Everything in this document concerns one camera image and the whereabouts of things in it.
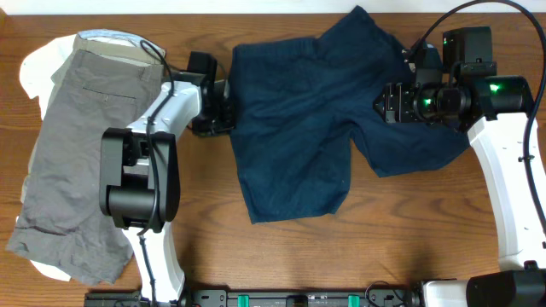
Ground navy blue shorts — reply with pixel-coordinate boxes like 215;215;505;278
229;7;469;223

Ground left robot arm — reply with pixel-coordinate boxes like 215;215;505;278
99;51;235;306

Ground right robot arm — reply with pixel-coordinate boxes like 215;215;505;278
374;26;545;306

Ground khaki shorts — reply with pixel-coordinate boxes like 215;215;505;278
48;34;160;105

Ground white garment under pile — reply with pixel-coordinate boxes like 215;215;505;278
19;34;78;281

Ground grey shorts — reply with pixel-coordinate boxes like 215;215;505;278
6;50;162;286

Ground left camera cable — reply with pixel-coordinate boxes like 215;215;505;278
136;38;176;307

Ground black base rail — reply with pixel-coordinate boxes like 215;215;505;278
83;288;421;307

